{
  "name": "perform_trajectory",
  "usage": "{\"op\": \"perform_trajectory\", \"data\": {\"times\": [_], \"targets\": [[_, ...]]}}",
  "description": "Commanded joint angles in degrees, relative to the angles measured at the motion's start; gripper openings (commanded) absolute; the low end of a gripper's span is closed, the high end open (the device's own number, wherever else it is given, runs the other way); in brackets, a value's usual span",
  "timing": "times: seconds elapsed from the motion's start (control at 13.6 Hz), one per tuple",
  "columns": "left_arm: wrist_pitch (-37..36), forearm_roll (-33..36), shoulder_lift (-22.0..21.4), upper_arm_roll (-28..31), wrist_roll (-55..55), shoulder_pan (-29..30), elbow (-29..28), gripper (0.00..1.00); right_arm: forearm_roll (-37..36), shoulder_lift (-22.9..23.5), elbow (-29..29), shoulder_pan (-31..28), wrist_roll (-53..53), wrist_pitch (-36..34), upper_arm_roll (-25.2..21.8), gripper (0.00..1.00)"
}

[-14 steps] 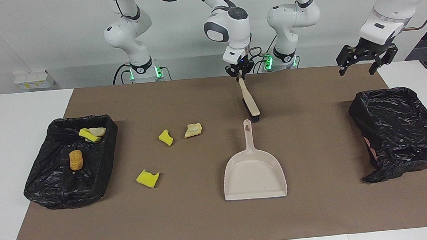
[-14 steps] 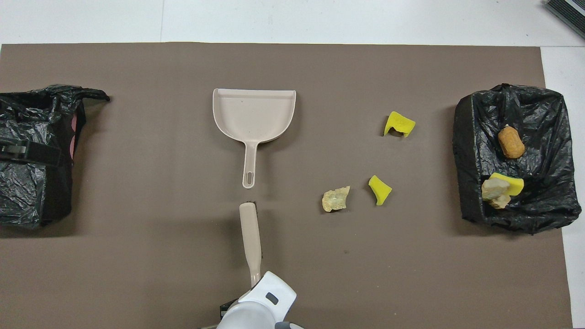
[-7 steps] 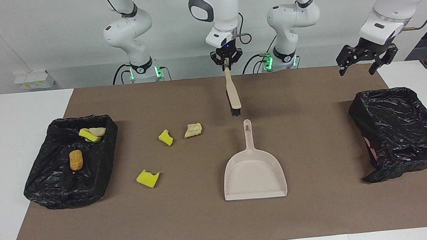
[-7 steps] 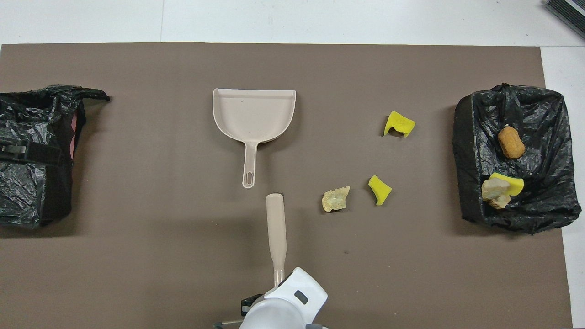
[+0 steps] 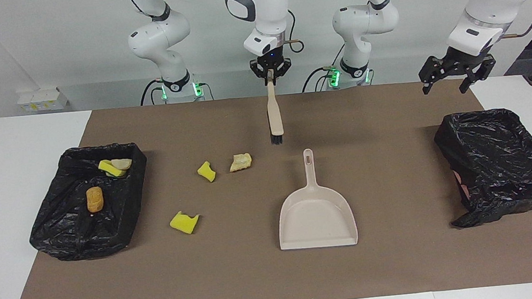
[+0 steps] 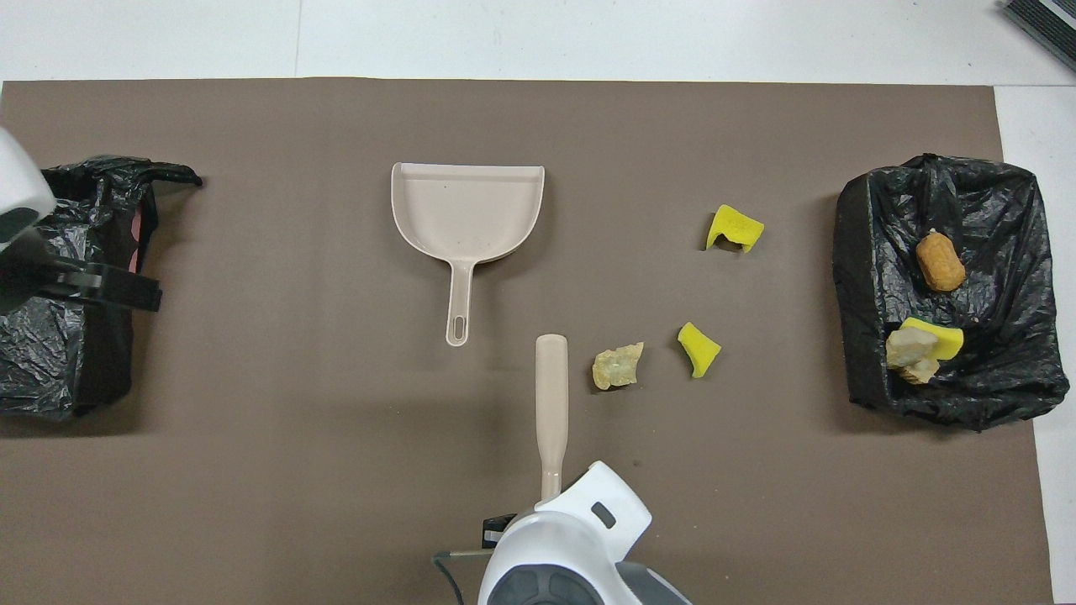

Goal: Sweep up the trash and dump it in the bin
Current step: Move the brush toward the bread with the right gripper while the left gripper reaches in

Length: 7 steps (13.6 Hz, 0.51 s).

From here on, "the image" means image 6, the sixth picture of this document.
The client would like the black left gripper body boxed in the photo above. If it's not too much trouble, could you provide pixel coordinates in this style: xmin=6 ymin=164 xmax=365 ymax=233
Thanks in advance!
xmin=0 ymin=231 xmax=55 ymax=312

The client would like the beige brush with black bristles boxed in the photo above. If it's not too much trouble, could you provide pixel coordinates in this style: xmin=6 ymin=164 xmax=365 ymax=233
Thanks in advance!
xmin=535 ymin=334 xmax=570 ymax=505

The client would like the pale tan foam chunk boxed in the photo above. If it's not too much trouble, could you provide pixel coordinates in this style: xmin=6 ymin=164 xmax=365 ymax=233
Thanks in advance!
xmin=592 ymin=341 xmax=646 ymax=392
xmin=885 ymin=328 xmax=941 ymax=386

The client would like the small yellow sponge wedge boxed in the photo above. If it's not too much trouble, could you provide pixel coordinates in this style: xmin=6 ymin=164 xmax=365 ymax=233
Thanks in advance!
xmin=678 ymin=322 xmax=722 ymax=379

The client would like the beige plastic dustpan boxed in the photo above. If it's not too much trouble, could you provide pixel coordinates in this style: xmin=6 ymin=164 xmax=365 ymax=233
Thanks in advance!
xmin=390 ymin=162 xmax=546 ymax=347

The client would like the arched yellow sponge piece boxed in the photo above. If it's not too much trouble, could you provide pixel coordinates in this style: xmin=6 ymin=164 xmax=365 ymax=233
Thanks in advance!
xmin=704 ymin=204 xmax=766 ymax=253

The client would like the blocky yellow sponge piece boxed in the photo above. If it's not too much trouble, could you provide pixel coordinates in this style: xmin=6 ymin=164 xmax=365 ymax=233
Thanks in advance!
xmin=899 ymin=317 xmax=965 ymax=361

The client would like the brown oval bread loaf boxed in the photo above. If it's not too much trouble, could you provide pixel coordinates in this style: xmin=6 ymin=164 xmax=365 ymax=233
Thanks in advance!
xmin=915 ymin=232 xmax=967 ymax=293

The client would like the pink bin with black bag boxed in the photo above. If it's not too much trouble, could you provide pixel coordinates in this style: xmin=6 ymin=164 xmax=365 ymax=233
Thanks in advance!
xmin=0 ymin=155 xmax=204 ymax=421

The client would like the brown paper table mat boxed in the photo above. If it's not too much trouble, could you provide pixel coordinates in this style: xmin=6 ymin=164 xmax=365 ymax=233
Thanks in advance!
xmin=0 ymin=77 xmax=1056 ymax=605

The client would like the black ribbed panel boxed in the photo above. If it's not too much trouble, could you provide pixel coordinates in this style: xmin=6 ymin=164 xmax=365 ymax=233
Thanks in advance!
xmin=999 ymin=0 xmax=1076 ymax=66

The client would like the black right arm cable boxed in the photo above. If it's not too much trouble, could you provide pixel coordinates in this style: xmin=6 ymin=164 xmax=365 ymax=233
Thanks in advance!
xmin=431 ymin=548 xmax=501 ymax=605

